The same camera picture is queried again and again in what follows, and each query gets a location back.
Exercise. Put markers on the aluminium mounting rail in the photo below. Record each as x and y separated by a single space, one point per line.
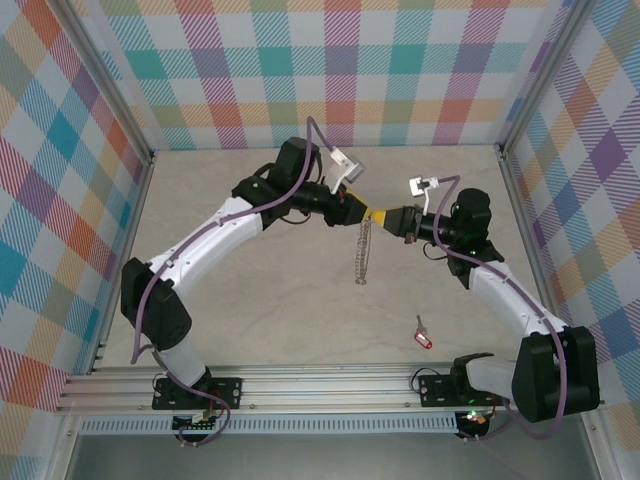
325 387

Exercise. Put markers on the aluminium side rail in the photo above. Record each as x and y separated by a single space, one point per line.
534 250
129 250

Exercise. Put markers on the aluminium corner post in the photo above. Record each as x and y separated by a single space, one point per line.
107 80
542 75

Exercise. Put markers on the small black electronics board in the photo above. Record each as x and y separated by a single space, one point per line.
474 422
197 424

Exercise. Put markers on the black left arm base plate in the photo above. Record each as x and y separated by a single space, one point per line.
230 390

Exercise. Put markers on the silver key with red tag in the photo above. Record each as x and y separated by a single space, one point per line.
426 341

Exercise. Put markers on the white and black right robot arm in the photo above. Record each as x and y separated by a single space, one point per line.
505 300

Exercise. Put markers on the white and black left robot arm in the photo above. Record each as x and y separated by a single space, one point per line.
210 240

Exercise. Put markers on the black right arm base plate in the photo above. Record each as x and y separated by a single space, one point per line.
435 387

